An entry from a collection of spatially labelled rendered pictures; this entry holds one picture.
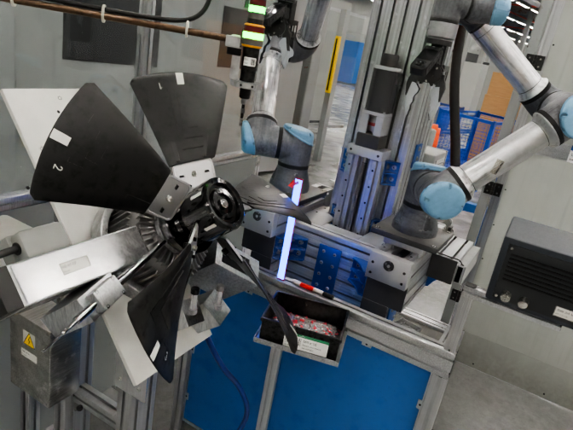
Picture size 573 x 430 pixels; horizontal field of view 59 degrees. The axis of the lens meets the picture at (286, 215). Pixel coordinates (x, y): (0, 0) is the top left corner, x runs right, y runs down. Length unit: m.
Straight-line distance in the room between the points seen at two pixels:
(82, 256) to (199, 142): 0.36
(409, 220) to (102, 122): 1.04
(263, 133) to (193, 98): 0.63
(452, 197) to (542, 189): 1.29
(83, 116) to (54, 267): 0.27
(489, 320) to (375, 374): 1.49
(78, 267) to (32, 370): 0.49
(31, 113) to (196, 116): 0.36
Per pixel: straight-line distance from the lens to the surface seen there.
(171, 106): 1.21
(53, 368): 1.38
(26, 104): 1.26
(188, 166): 1.15
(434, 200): 1.51
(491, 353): 3.07
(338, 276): 1.82
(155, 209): 1.06
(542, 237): 1.31
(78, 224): 1.18
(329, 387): 1.68
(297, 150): 1.82
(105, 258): 1.04
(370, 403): 1.64
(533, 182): 2.76
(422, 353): 1.48
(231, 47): 1.10
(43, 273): 0.97
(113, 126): 0.98
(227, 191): 1.09
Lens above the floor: 1.57
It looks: 19 degrees down
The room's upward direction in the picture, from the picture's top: 10 degrees clockwise
